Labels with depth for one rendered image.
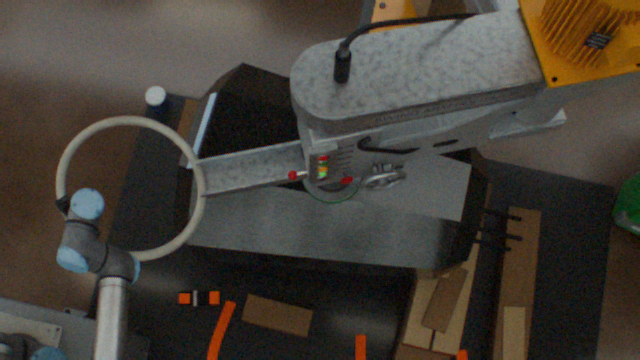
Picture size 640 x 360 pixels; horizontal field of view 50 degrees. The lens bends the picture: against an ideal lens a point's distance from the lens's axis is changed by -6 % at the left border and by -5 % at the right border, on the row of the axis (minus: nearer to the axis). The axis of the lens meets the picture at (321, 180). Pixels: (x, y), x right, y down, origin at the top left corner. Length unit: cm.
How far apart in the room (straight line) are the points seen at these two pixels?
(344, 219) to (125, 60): 168
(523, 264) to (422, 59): 174
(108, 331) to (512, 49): 129
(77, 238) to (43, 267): 169
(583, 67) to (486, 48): 26
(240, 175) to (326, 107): 67
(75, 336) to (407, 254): 125
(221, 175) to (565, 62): 116
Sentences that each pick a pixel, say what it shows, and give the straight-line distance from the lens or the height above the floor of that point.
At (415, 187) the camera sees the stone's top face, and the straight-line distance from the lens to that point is 267.
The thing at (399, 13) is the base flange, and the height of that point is 78.
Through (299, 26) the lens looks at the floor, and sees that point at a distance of 384.
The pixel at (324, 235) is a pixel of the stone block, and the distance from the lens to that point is 273.
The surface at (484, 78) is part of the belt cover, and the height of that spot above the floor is 169.
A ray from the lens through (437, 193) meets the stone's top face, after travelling 268.
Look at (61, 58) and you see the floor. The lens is 399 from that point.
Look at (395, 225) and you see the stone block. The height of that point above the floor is 78.
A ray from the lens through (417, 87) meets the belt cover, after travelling 185.
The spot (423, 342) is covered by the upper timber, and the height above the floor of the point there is 25.
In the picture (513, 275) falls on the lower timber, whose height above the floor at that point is 13.
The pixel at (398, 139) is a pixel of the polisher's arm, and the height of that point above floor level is 138.
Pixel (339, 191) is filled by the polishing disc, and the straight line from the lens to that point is 258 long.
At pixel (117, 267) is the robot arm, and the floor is 145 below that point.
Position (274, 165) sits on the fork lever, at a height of 108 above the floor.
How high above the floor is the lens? 337
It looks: 73 degrees down
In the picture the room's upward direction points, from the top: 3 degrees clockwise
